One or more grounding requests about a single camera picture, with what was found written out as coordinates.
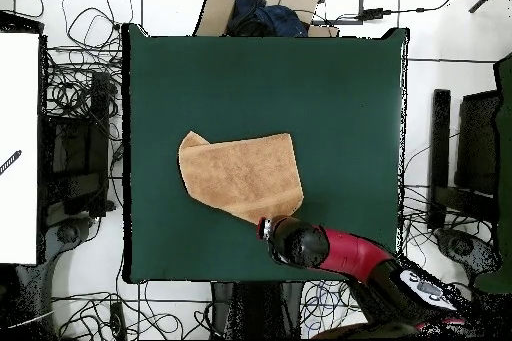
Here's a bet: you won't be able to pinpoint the grey stand foot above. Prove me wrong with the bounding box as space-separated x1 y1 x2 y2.
435 228 501 276
47 216 95 262

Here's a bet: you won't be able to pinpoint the brown cardboard box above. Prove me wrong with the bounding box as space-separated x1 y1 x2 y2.
192 0 340 38

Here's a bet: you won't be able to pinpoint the black striped rod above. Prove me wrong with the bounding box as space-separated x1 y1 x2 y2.
0 149 23 177

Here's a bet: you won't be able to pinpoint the dark green table cloth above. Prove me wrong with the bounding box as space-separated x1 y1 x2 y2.
121 22 410 284

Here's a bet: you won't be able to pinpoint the white flat panel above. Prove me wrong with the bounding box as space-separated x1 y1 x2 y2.
0 31 41 266

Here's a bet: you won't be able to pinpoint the tan terry towel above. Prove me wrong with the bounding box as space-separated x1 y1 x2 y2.
177 130 305 225

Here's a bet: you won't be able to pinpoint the dark blue jeans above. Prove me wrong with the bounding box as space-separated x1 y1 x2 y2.
227 0 310 38

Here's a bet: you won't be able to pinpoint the black stand frame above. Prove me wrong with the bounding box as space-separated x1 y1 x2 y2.
427 88 501 230
39 70 117 218

